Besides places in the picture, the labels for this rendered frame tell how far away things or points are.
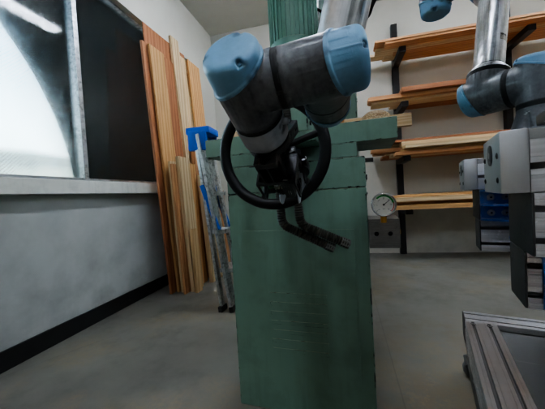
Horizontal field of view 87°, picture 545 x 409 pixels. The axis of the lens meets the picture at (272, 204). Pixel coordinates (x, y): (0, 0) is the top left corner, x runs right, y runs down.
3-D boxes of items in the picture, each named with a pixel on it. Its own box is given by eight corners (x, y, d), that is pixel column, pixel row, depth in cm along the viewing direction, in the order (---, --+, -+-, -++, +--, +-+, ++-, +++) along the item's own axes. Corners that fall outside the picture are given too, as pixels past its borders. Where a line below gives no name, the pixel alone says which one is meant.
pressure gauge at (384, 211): (371, 224, 75) (370, 193, 75) (371, 222, 79) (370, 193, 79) (397, 223, 73) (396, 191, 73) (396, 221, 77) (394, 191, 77)
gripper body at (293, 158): (264, 201, 55) (240, 165, 45) (269, 164, 59) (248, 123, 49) (303, 199, 52) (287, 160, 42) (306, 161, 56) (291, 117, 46)
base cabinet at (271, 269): (238, 404, 97) (225, 195, 95) (284, 326, 152) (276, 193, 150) (379, 430, 83) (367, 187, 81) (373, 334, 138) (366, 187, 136)
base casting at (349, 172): (226, 195, 95) (224, 168, 95) (276, 193, 150) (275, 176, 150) (367, 187, 81) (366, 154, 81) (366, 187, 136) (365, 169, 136)
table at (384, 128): (188, 155, 88) (187, 135, 88) (232, 164, 117) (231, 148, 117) (404, 130, 69) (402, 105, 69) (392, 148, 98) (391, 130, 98)
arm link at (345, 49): (359, 52, 41) (285, 72, 44) (364, 2, 30) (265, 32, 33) (367, 106, 41) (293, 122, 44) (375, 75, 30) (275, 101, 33)
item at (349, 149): (231, 167, 94) (230, 155, 94) (254, 171, 114) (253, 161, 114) (357, 156, 82) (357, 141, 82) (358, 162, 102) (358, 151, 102)
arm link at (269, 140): (238, 103, 45) (288, 94, 43) (249, 123, 49) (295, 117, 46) (230, 140, 42) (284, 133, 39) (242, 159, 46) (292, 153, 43)
